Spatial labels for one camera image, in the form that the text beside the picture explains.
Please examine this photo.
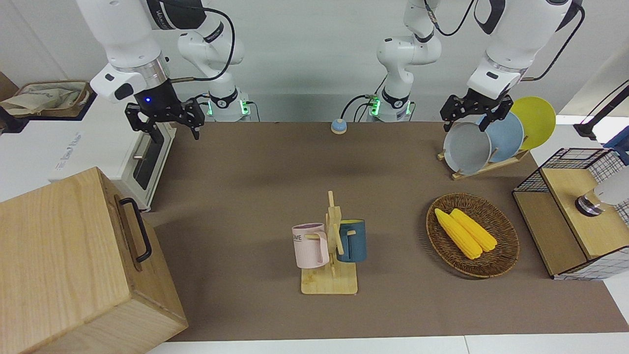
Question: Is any black cabinet handle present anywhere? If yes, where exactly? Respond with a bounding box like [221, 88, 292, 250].
[119, 198, 152, 263]

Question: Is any yellow plate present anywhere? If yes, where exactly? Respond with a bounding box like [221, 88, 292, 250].
[511, 96, 557, 150]

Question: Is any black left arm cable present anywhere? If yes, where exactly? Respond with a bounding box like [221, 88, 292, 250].
[520, 2, 585, 82]

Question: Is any yellow corn cob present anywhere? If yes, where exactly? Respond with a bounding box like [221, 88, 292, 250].
[450, 208, 498, 253]
[434, 208, 483, 260]

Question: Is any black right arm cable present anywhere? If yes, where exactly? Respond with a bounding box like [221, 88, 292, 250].
[160, 0, 236, 82]

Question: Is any dark blue mug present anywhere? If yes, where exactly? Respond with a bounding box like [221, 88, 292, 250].
[337, 219, 367, 263]

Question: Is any grey plate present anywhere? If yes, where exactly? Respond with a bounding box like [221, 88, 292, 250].
[443, 121, 492, 176]

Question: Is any brown table mat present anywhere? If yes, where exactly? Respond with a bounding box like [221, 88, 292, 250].
[143, 122, 629, 342]

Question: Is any light blue plate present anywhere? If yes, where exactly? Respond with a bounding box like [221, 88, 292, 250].
[479, 112, 525, 164]

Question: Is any wooden mug rack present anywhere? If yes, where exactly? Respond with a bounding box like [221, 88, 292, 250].
[301, 191, 358, 295]

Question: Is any wooden plate rack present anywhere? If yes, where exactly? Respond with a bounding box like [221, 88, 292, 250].
[437, 147, 530, 180]

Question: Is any cardboard box with paper bag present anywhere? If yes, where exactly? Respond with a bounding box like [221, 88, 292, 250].
[0, 80, 94, 118]

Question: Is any brown wicker basket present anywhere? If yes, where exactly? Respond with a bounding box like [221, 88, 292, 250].
[426, 193, 520, 279]

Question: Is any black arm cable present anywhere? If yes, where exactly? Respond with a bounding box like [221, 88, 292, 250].
[160, 0, 236, 82]
[520, 2, 585, 82]

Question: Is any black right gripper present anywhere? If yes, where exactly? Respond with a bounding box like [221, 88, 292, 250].
[125, 79, 205, 144]

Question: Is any wooden basket lid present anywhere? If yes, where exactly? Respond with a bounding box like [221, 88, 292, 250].
[541, 167, 629, 260]

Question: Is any black camera stand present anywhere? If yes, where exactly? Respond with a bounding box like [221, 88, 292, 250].
[574, 81, 629, 138]

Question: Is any pink mug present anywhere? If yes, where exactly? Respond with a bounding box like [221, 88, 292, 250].
[292, 223, 330, 269]

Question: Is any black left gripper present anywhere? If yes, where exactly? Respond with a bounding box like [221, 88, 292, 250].
[440, 88, 514, 132]

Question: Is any wire basket with checked liner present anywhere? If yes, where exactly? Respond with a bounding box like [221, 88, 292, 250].
[512, 147, 629, 281]

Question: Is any wooden cabinet box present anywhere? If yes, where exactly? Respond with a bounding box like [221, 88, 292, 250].
[0, 166, 189, 354]

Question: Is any white toaster oven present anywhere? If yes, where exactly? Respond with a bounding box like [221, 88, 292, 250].
[0, 96, 176, 212]

